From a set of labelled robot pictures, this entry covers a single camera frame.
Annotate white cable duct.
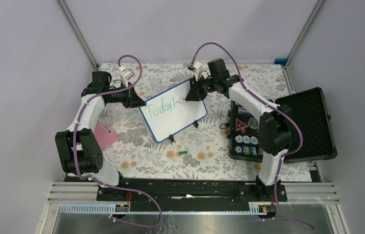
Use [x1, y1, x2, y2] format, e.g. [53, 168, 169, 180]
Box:
[59, 203, 268, 215]

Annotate purple cable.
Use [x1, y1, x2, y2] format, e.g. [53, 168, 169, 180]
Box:
[189, 42, 316, 232]
[72, 55, 164, 228]

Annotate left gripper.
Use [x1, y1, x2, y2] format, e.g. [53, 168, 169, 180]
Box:
[107, 81, 146, 108]

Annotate black open case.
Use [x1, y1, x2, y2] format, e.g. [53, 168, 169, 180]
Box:
[226, 87, 338, 163]

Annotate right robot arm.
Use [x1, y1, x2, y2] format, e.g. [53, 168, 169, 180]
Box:
[184, 58, 303, 201]

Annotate blue framed whiteboard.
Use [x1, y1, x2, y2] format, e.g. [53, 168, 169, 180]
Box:
[139, 80, 208, 143]

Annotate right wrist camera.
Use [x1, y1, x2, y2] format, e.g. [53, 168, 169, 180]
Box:
[187, 61, 205, 81]

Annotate pink metronome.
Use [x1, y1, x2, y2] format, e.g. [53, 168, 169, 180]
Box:
[94, 123, 119, 150]

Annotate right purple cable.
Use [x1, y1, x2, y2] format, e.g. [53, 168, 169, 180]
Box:
[189, 42, 316, 232]

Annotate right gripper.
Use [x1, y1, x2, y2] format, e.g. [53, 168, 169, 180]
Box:
[186, 74, 218, 102]

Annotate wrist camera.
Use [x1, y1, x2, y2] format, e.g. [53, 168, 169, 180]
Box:
[187, 61, 205, 81]
[119, 65, 135, 87]

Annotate blue corner clamp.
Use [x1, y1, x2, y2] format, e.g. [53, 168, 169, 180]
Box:
[274, 58, 288, 66]

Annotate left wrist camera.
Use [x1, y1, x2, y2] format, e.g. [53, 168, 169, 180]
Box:
[119, 65, 135, 87]

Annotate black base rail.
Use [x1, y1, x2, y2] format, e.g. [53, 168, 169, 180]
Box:
[97, 178, 287, 211]

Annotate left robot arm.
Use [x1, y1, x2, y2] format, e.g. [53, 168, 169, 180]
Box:
[55, 68, 146, 200]

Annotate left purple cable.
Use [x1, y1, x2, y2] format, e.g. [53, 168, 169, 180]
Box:
[72, 55, 164, 228]

